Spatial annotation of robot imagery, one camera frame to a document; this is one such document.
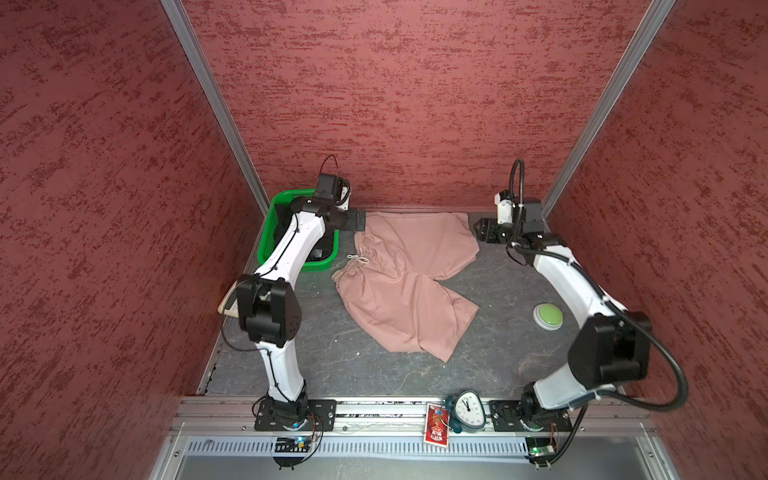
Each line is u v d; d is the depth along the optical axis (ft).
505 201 2.49
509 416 2.42
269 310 1.62
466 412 2.36
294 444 2.32
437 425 2.34
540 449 2.32
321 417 2.47
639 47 2.52
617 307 1.48
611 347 1.43
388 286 3.18
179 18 2.33
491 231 2.54
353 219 2.66
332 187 2.29
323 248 3.23
